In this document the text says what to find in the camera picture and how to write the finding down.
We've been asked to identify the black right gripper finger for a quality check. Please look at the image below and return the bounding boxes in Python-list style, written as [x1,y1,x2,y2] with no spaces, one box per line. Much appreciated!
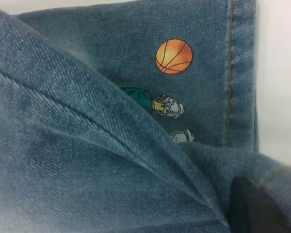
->
[227,176,291,233]

